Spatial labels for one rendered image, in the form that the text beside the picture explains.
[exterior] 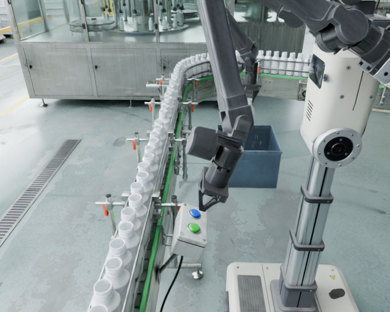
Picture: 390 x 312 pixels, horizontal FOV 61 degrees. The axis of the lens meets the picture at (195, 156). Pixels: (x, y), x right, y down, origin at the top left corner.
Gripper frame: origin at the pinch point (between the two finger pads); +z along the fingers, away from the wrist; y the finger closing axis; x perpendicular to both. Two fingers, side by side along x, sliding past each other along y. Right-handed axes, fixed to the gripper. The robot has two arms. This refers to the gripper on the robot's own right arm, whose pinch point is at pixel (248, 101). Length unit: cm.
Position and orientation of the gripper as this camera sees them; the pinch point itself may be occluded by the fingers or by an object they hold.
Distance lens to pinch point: 168.4
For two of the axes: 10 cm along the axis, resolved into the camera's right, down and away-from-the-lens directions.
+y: -10.0, -0.2, 0.1
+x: -0.2, 4.9, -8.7
